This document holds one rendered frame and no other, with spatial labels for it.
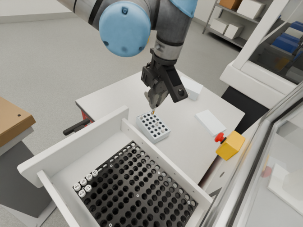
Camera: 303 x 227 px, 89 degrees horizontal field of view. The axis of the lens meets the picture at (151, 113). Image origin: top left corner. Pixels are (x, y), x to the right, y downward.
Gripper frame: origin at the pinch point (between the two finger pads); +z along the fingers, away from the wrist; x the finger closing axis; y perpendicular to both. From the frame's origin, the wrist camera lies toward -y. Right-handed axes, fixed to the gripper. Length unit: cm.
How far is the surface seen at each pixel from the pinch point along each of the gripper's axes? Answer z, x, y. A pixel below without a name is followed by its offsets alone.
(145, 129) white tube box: 7.7, 5.2, -2.6
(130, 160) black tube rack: -3.2, 19.9, -14.0
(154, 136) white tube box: 8.7, 3.4, -6.5
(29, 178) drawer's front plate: -2.1, 40.1, -5.7
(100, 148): 3.1, 23.7, -4.1
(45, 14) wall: 78, -16, 312
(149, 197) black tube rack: -3.2, 20.6, -23.5
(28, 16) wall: 80, 10, 309
